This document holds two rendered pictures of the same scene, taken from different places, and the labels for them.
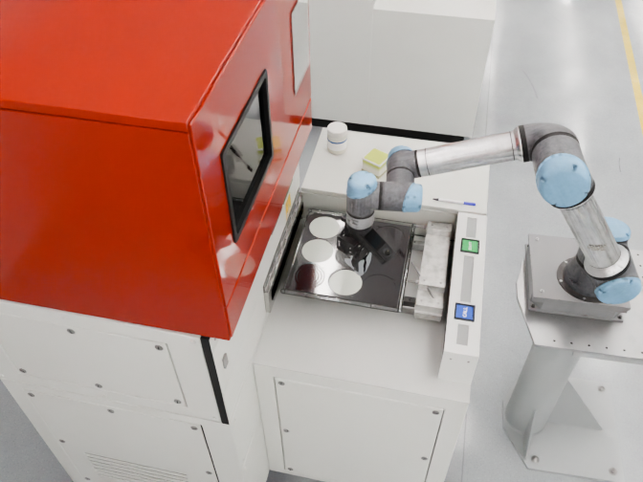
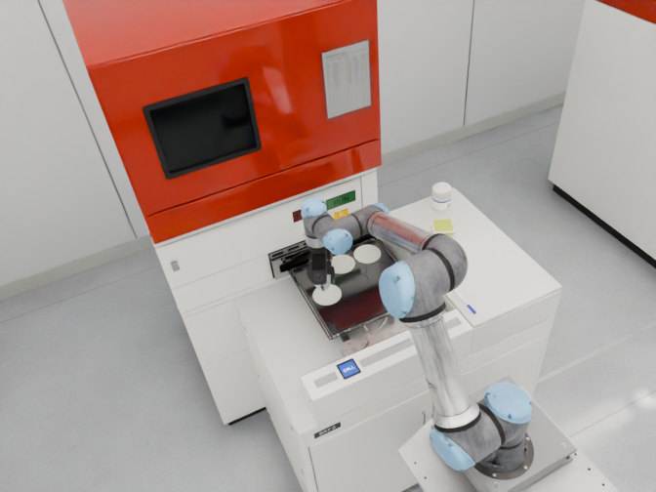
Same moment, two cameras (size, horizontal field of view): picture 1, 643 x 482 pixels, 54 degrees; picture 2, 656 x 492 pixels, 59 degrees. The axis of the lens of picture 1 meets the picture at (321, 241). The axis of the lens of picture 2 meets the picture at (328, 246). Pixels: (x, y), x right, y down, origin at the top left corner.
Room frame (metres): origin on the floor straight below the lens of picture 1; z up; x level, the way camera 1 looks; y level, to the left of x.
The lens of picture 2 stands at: (0.50, -1.25, 2.41)
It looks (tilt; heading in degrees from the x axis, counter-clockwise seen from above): 43 degrees down; 57
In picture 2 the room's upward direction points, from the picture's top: 7 degrees counter-clockwise
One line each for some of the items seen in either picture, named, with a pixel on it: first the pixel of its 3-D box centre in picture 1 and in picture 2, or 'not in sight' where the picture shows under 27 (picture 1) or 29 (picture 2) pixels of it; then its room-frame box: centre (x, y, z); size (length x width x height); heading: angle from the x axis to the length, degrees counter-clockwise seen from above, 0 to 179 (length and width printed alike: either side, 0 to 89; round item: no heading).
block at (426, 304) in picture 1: (429, 304); (352, 351); (1.16, -0.32, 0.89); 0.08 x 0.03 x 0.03; 77
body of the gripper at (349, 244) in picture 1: (357, 235); (319, 253); (1.22, -0.10, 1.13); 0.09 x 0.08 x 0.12; 48
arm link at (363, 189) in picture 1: (362, 194); (315, 218); (1.22, -0.11, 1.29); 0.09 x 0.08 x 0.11; 84
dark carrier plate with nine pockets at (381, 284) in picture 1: (350, 256); (354, 282); (1.36, -0.09, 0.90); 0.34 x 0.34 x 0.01; 77
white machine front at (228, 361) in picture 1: (263, 264); (276, 238); (1.22, 0.17, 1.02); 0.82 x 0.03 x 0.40; 167
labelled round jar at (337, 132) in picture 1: (337, 138); (441, 197); (1.82, -0.06, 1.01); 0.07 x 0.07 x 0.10
